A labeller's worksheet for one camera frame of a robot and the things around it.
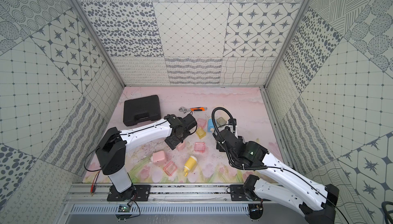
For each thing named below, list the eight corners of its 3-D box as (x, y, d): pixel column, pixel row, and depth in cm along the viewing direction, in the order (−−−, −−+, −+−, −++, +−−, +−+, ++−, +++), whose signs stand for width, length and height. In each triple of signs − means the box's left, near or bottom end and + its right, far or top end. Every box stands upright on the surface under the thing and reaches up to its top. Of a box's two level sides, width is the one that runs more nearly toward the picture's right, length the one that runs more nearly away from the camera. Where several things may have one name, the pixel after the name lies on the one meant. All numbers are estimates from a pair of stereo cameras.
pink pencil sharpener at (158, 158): (156, 167, 84) (152, 162, 78) (155, 157, 87) (152, 152, 81) (166, 164, 85) (164, 159, 79) (165, 154, 88) (163, 149, 82)
